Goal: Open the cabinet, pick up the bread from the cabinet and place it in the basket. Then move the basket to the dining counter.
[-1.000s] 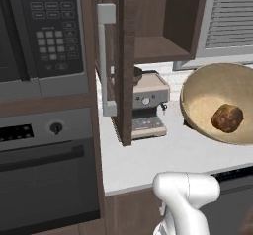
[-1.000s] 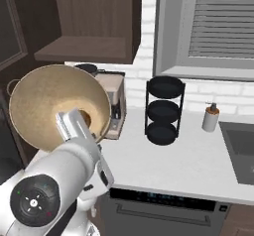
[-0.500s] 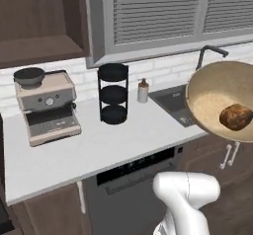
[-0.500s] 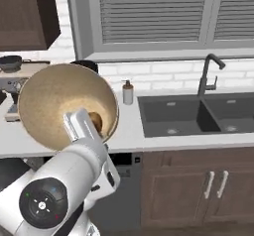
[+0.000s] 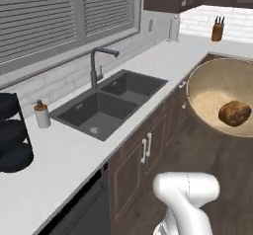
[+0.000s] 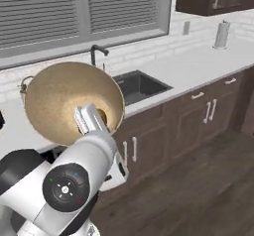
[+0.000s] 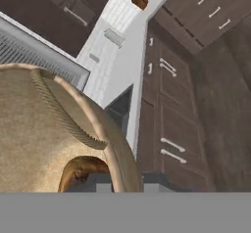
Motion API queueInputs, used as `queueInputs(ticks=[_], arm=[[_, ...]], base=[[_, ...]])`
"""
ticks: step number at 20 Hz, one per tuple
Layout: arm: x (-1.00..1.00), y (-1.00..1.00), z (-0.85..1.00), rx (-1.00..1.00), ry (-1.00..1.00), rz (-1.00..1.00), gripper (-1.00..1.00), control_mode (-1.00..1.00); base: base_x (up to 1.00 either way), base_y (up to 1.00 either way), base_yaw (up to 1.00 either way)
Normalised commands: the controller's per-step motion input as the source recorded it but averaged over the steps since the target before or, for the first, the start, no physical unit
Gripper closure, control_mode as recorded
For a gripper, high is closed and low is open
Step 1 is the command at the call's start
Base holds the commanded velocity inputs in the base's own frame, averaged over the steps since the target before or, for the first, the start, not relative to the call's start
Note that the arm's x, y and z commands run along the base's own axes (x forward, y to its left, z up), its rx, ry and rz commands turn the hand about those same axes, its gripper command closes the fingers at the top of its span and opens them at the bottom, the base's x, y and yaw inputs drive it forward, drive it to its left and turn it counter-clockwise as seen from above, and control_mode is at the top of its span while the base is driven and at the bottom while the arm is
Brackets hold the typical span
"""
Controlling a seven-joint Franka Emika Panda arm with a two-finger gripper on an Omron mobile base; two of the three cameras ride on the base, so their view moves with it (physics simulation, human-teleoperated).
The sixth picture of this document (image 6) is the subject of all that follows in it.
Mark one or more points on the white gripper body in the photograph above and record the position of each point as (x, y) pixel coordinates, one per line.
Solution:
(114, 184)

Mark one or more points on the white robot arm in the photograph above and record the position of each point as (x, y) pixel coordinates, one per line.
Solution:
(82, 157)

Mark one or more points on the tan round basket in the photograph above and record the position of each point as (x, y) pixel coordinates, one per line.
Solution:
(59, 97)

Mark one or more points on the dark brown cupboard door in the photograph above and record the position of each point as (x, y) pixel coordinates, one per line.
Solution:
(225, 114)
(150, 150)
(119, 137)
(190, 131)

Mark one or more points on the dark brown sink front panel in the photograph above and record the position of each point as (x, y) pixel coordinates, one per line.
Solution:
(145, 117)

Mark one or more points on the black sink basin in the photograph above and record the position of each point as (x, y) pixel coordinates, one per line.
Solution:
(140, 86)

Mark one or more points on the dark brown drawer front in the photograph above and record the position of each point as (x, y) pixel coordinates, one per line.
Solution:
(185, 102)
(220, 86)

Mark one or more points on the black tap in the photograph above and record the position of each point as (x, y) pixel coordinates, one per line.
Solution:
(94, 53)

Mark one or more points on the window with grey blinds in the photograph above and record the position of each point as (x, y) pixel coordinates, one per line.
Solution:
(82, 12)

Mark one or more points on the white paper towel roll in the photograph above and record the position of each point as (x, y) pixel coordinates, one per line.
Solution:
(221, 35)

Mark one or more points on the grey wall outlet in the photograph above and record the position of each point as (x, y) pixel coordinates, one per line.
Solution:
(186, 28)

